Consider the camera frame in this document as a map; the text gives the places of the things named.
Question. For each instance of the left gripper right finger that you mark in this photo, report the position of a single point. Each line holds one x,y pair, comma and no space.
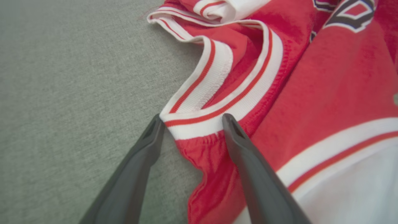
261,186

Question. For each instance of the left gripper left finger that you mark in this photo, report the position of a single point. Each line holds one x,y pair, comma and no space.
130,174

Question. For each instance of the red jersey with striped trim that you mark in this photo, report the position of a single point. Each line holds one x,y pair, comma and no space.
326,93

